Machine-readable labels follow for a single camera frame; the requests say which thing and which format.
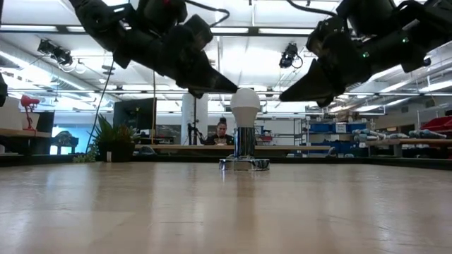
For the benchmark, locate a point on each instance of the black ceiling camera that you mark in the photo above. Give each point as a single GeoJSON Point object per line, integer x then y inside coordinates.
{"type": "Point", "coordinates": [289, 54]}
{"type": "Point", "coordinates": [56, 53]}

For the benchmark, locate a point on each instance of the potted green plant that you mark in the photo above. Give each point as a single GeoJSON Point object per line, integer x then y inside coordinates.
{"type": "Point", "coordinates": [113, 148]}

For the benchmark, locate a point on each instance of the long linear ceiling light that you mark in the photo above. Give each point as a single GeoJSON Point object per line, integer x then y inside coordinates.
{"type": "Point", "coordinates": [282, 31]}

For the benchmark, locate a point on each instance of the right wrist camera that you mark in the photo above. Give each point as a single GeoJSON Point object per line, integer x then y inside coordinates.
{"type": "Point", "coordinates": [367, 16]}

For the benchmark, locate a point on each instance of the blue storage bin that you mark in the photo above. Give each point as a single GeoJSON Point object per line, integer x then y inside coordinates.
{"type": "Point", "coordinates": [320, 127]}
{"type": "Point", "coordinates": [356, 127]}

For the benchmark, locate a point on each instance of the black aluminium table frame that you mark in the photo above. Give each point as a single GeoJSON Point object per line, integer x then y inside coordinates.
{"type": "Point", "coordinates": [353, 163]}

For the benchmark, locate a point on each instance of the white storage box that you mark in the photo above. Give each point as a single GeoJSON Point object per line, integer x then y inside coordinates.
{"type": "Point", "coordinates": [10, 116]}

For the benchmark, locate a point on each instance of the black monitor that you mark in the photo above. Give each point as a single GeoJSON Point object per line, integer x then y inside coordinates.
{"type": "Point", "coordinates": [136, 113]}

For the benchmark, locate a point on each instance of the red desk lamp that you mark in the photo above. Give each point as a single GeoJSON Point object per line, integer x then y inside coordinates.
{"type": "Point", "coordinates": [28, 102]}

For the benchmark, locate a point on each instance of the black tripod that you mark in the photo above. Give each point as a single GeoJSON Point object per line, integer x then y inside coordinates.
{"type": "Point", "coordinates": [193, 132]}

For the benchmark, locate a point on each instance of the chrome lamp socket base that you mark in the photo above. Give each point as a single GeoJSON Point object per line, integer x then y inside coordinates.
{"type": "Point", "coordinates": [244, 141]}

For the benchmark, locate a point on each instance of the long wooden workbench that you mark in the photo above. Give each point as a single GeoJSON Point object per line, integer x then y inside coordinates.
{"type": "Point", "coordinates": [282, 147]}

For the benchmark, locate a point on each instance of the black box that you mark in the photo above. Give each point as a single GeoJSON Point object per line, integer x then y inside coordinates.
{"type": "Point", "coordinates": [46, 121]}

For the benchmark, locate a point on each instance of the grey rolled bundle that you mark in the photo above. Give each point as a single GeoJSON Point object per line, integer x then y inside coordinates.
{"type": "Point", "coordinates": [369, 134]}
{"type": "Point", "coordinates": [425, 134]}

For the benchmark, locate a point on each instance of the wooden shelf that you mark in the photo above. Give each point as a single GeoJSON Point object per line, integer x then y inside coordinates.
{"type": "Point", "coordinates": [24, 133]}

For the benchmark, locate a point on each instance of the white lightbulb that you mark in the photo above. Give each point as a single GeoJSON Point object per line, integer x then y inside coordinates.
{"type": "Point", "coordinates": [244, 106]}

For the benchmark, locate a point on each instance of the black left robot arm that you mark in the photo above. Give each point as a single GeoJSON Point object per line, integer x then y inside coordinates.
{"type": "Point", "coordinates": [92, 17]}

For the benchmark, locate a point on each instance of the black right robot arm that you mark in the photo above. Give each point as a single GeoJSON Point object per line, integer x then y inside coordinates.
{"type": "Point", "coordinates": [434, 21]}

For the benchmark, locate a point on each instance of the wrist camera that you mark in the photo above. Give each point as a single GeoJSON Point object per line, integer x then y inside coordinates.
{"type": "Point", "coordinates": [159, 16]}
{"type": "Point", "coordinates": [367, 16]}

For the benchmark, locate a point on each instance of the red storage bin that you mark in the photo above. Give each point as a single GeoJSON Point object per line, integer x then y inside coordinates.
{"type": "Point", "coordinates": [438, 124]}

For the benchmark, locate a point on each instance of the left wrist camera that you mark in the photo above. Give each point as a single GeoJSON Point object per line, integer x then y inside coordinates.
{"type": "Point", "coordinates": [159, 16]}

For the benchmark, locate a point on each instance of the dark low stand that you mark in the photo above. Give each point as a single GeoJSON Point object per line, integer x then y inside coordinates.
{"type": "Point", "coordinates": [65, 139]}

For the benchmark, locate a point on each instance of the person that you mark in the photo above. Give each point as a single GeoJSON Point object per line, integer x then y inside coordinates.
{"type": "Point", "coordinates": [220, 131]}

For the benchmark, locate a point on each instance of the white pillar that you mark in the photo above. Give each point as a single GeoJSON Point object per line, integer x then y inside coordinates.
{"type": "Point", "coordinates": [187, 116]}

